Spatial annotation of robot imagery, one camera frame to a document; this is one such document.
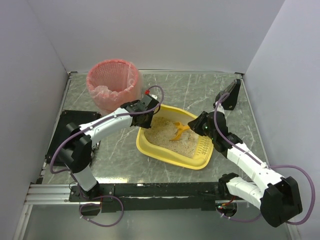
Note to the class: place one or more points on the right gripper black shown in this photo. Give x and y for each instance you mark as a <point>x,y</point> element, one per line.
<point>197,124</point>

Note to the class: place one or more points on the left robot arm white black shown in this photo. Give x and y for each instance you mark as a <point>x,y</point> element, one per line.
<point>76,150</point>

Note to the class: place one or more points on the yellow litter box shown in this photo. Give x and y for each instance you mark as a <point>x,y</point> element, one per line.
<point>170,140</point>

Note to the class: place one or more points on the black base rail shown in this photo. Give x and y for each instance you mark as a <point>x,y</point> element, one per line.
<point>114,197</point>

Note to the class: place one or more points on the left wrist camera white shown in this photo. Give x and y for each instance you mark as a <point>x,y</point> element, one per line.
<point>147,92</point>

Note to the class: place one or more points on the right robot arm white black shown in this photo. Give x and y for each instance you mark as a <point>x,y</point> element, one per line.
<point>277,197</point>

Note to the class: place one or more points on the black triangular scoop holder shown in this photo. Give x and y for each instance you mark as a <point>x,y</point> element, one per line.
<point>233,89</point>

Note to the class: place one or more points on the pink lined waste basket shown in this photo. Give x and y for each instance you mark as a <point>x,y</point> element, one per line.
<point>113,82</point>

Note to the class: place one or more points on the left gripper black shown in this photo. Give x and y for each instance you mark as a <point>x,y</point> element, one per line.
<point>144,120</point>

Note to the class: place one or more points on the orange litter scoop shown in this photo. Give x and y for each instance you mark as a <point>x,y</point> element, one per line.
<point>180,128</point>

